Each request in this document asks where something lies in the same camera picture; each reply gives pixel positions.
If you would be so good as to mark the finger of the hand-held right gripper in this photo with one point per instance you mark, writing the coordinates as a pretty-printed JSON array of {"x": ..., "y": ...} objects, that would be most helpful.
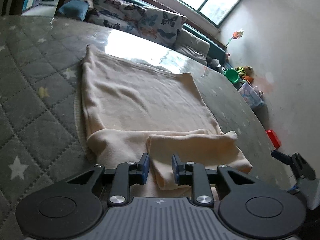
[
  {"x": 281, "y": 156},
  {"x": 302, "y": 167}
]

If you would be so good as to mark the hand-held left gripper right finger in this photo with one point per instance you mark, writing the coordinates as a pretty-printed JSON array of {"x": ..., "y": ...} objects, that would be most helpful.
[{"x": 175, "y": 168}]

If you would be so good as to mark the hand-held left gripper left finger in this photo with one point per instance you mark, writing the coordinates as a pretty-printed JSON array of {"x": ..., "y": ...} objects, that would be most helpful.
[{"x": 145, "y": 168}]

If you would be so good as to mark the cream garment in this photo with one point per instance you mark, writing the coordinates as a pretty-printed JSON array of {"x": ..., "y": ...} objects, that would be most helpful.
[{"x": 140, "y": 100}]

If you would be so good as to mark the red plastic block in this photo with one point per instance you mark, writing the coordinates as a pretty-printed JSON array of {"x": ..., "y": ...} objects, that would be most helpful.
[{"x": 273, "y": 138}]

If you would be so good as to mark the clear plastic storage box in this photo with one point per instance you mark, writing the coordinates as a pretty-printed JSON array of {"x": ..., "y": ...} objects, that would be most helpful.
[{"x": 251, "y": 96}]

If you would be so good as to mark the orange plush toy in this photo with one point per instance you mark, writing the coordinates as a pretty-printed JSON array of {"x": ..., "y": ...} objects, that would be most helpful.
[{"x": 248, "y": 79}]

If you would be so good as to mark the yellow green plush toy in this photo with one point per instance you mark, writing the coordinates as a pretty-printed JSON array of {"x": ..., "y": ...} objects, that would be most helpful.
[{"x": 243, "y": 70}]

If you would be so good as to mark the green plastic basin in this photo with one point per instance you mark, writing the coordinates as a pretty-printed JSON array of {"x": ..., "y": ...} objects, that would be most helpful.
[{"x": 231, "y": 75}]

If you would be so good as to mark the grey plush toy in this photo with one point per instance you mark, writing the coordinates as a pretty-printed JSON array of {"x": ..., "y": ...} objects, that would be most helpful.
[{"x": 215, "y": 65}]

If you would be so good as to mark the small pink plush toy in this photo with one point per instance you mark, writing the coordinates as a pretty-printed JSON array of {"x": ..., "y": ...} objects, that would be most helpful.
[{"x": 227, "y": 55}]

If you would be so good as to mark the beige cushion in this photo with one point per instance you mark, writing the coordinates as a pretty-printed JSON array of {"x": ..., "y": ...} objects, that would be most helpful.
[{"x": 192, "y": 43}]

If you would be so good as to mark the paper pinwheel flower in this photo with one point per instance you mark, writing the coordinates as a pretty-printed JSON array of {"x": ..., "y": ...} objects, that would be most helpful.
[{"x": 236, "y": 35}]

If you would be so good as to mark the butterfly print pillow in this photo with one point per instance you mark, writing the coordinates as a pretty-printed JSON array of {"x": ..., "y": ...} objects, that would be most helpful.
[{"x": 160, "y": 25}]

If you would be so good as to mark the grey star quilted table cover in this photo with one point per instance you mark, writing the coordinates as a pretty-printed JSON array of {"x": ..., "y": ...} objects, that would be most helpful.
[{"x": 37, "y": 67}]

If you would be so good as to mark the butterfly print folded quilt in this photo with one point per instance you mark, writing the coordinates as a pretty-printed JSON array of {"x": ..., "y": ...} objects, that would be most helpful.
[{"x": 117, "y": 10}]

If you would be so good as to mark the blue textured towel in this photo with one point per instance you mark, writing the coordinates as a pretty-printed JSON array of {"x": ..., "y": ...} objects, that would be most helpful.
[{"x": 73, "y": 10}]

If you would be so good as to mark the pale patterned cloth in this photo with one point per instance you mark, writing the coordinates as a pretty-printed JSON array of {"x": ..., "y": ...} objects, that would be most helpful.
[{"x": 85, "y": 0}]

